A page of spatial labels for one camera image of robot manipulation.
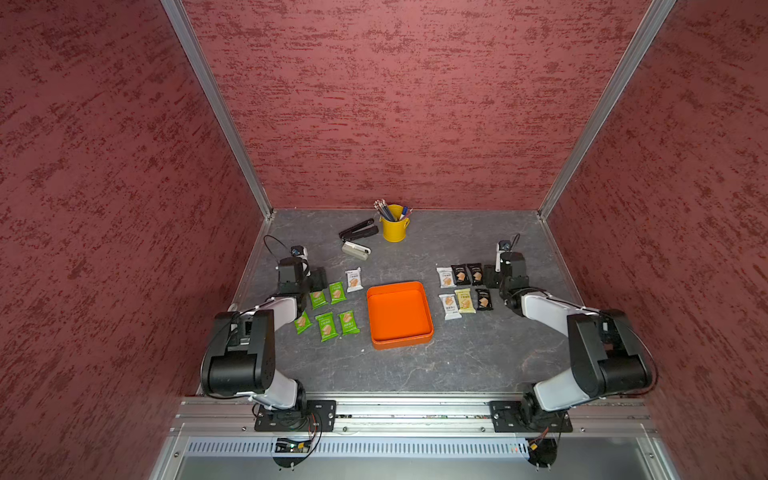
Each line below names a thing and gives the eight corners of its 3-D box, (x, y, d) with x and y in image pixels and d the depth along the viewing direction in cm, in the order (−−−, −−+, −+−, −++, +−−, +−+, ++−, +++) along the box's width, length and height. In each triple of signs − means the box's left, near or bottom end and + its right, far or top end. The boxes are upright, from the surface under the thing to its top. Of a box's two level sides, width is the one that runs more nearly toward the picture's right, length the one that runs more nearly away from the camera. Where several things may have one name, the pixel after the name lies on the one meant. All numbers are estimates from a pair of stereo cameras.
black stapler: (345, 246, 112) (344, 241, 110) (338, 235, 115) (337, 230, 113) (379, 232, 116) (378, 227, 114) (372, 222, 120) (371, 217, 118)
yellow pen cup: (387, 245, 112) (387, 225, 103) (379, 228, 118) (378, 207, 109) (407, 239, 114) (409, 219, 105) (399, 223, 120) (399, 202, 111)
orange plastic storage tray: (372, 352, 87) (372, 346, 83) (367, 292, 100) (366, 284, 95) (433, 343, 89) (436, 337, 84) (420, 286, 101) (422, 277, 97)
